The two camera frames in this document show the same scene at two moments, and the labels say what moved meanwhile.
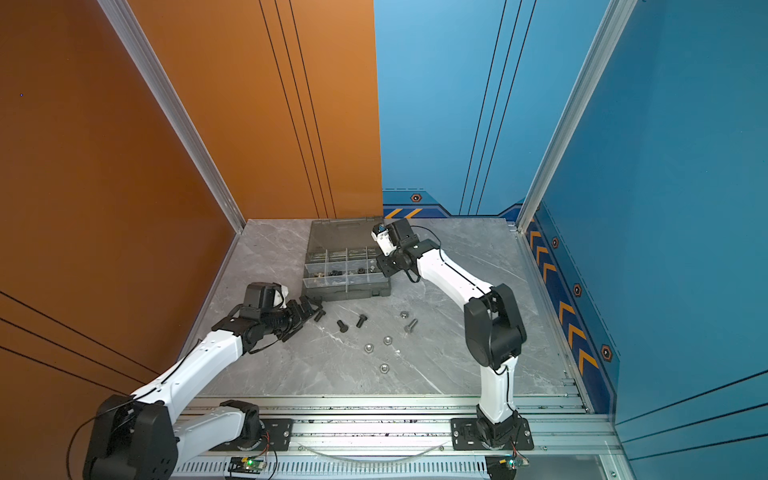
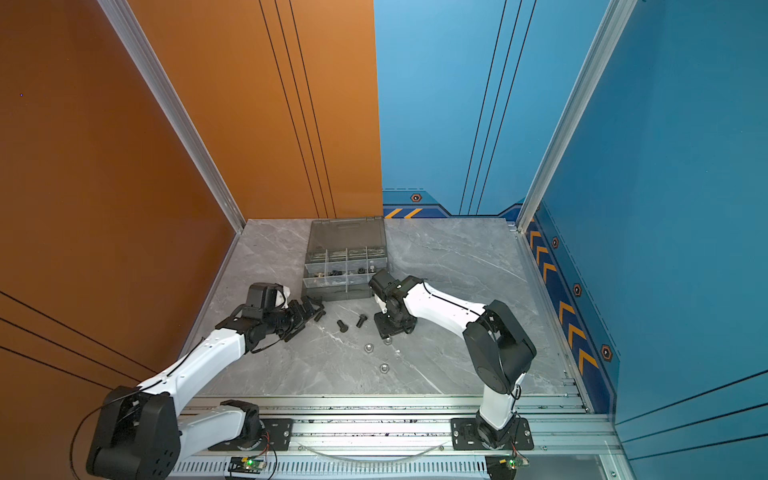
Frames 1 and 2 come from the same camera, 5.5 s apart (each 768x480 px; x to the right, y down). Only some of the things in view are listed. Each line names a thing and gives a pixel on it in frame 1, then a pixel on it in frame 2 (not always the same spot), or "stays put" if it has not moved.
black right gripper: x=382 y=262 -> x=382 y=327
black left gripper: x=298 y=317 stays put
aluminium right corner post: x=607 y=34 stays put
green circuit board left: x=246 y=465 stays put
